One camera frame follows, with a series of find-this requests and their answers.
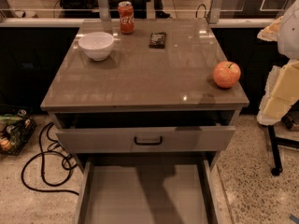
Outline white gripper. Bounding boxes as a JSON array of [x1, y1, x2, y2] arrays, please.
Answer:
[[257, 0, 299, 126]]

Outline dark rxbar chocolate bar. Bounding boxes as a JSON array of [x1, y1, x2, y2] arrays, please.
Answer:
[[149, 32, 166, 49]]

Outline grey top drawer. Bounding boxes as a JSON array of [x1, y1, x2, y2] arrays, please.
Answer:
[[55, 110, 235, 153]]

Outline grey drawer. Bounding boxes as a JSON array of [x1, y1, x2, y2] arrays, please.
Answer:
[[74, 155, 222, 224], [55, 110, 235, 153]]

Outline grey drawer cabinet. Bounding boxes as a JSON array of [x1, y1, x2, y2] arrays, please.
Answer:
[[40, 18, 250, 224]]

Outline grey middle drawer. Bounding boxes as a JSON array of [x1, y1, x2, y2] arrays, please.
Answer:
[[74, 155, 222, 224]]

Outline red apple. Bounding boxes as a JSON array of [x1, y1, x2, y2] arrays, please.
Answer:
[[213, 61, 241, 89]]

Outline black metal stand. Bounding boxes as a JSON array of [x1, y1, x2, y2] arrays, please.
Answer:
[[268, 111, 299, 176]]

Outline red coca-cola can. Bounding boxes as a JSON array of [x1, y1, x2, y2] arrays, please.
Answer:
[[118, 1, 135, 35]]

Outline white ceramic bowl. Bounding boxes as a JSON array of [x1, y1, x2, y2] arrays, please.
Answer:
[[78, 32, 114, 61]]

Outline metal glass railing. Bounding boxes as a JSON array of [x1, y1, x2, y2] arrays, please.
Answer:
[[1, 0, 295, 28]]

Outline black drawer handle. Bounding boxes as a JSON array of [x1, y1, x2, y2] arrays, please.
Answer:
[[134, 136, 164, 146]]

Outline black wire basket with items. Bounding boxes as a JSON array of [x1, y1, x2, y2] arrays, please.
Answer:
[[0, 109, 36, 156]]

